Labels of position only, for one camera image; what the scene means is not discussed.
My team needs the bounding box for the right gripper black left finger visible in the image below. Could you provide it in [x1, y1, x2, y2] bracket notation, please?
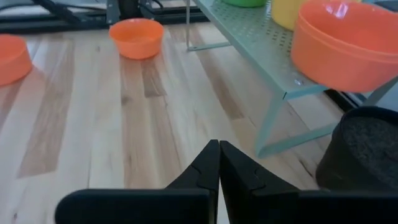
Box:
[55, 139, 221, 224]

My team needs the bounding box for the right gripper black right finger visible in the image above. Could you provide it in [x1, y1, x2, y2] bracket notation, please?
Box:
[220, 140, 398, 224]

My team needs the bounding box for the yellow plastic mini bowl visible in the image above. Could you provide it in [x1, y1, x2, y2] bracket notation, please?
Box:
[271, 0, 310, 32]

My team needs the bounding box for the green plastic mini bowl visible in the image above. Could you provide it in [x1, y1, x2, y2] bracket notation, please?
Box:
[221, 0, 268, 8]

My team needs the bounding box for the green plant in black pot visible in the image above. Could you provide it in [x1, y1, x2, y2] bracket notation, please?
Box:
[315, 106, 398, 191]

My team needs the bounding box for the green perforated metal shelf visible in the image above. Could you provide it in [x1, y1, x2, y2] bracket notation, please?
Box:
[185, 0, 398, 159]

